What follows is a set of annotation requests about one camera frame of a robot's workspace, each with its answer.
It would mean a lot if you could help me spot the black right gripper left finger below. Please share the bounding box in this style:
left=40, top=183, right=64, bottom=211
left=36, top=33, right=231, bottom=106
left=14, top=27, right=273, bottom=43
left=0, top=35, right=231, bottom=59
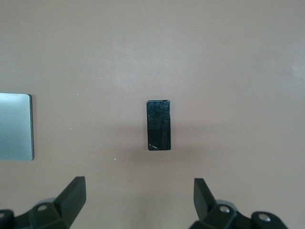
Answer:
left=14, top=176, right=87, bottom=229

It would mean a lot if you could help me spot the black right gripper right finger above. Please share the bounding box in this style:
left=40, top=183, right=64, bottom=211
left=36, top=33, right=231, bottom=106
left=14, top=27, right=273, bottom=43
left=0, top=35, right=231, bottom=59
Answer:
left=190, top=177, right=254, bottom=229

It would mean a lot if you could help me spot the black smartphone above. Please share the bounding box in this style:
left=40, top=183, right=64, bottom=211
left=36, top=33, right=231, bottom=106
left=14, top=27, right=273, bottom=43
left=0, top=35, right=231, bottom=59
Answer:
left=146, top=99, right=172, bottom=151

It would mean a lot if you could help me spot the silver laptop with apple logo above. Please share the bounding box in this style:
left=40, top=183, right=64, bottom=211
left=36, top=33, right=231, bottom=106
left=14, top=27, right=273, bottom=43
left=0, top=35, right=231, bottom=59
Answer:
left=0, top=93, right=35, bottom=161

